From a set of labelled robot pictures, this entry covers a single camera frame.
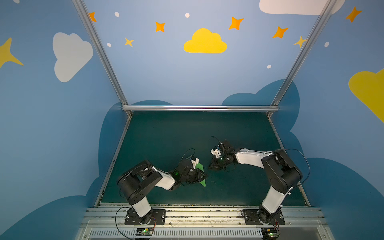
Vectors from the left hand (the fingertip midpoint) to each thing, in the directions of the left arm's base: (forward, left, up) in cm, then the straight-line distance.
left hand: (209, 178), depth 84 cm
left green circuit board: (-25, +32, -5) cm, 41 cm away
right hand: (+8, 0, -2) cm, 8 cm away
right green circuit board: (-25, -29, -5) cm, 39 cm away
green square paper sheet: (+9, +4, -4) cm, 11 cm away
